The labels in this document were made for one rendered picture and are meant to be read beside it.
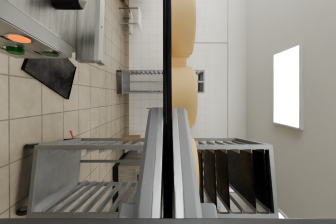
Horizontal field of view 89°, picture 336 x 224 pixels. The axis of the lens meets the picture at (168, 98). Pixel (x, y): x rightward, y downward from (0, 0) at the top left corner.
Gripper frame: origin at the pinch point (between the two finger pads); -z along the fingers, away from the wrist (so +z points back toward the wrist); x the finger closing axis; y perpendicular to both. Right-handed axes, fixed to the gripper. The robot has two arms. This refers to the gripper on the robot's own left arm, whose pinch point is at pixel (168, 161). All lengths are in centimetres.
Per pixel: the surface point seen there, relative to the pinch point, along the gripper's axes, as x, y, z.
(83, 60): -21.8, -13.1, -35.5
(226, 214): 39, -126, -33
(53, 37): -23.9, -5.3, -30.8
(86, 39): -21.1, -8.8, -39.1
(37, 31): -23.9, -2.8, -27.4
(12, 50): -31.3, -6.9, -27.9
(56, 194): -92, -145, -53
